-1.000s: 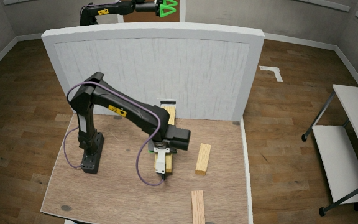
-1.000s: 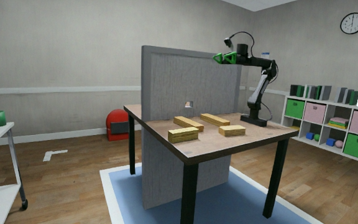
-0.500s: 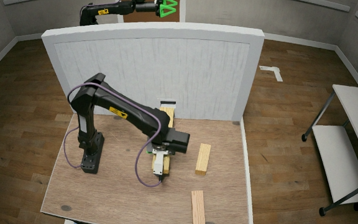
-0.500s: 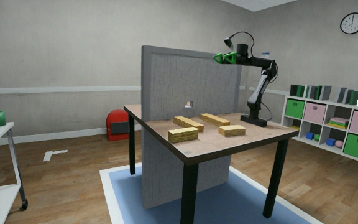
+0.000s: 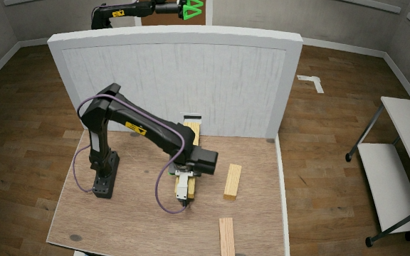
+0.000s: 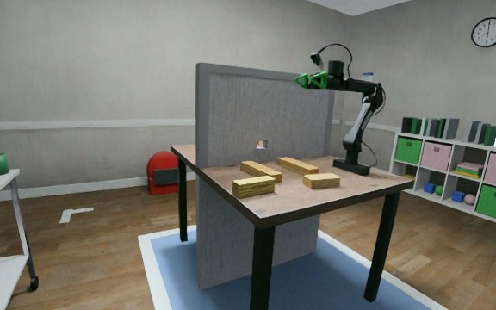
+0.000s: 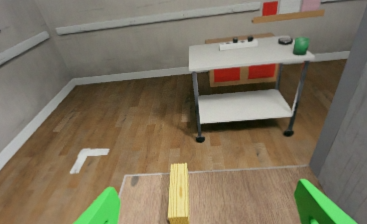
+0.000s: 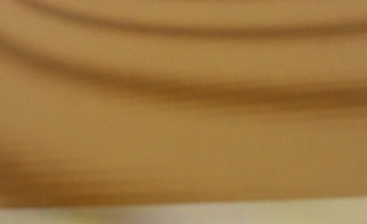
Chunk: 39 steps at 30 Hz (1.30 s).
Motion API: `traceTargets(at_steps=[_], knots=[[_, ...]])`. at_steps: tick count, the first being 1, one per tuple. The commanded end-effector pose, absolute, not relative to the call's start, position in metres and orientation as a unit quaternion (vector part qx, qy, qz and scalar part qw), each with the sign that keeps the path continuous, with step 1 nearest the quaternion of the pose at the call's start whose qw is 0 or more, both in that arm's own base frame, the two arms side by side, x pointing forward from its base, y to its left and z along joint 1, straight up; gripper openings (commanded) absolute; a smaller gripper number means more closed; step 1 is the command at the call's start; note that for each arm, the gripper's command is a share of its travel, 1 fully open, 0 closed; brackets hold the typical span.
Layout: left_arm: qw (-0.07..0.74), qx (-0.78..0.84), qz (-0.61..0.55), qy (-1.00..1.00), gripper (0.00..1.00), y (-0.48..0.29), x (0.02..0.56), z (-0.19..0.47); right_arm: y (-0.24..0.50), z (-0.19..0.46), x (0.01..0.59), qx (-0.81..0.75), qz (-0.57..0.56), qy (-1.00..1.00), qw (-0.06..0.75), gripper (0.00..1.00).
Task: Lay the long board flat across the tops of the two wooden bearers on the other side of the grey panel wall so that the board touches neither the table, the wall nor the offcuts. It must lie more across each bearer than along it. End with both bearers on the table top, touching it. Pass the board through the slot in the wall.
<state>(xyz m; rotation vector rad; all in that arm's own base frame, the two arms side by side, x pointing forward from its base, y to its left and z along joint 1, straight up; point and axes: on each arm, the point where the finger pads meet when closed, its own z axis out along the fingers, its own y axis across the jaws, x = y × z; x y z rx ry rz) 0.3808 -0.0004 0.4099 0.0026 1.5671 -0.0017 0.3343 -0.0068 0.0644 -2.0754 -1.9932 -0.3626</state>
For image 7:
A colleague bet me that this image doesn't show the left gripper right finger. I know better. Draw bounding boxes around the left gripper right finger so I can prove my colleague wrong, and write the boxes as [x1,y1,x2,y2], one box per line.
[294,180,356,224]

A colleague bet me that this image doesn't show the yellow wooden block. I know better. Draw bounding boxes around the yellow wooden block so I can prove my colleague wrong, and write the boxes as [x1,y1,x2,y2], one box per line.
[168,163,190,224]

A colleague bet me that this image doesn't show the grey panel wall with slot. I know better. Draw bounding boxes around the grey panel wall with slot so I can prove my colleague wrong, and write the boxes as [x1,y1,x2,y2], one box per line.
[309,5,367,224]

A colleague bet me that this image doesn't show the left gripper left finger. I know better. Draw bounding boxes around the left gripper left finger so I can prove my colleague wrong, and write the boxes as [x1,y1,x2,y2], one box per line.
[74,187,120,224]

